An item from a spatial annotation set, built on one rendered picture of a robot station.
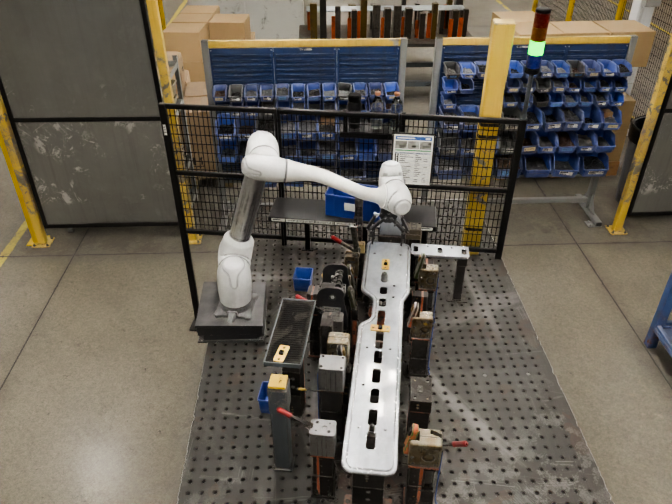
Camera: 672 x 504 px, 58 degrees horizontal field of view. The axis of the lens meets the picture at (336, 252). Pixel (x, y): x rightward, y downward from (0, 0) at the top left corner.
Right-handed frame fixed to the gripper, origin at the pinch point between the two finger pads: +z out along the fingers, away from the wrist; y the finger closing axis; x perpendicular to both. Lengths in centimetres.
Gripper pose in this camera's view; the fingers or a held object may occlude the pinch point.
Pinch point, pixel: (386, 241)
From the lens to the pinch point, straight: 289.1
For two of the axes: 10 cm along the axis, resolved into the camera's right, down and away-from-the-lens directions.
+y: 9.9, 0.7, -0.9
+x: 1.2, -5.7, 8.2
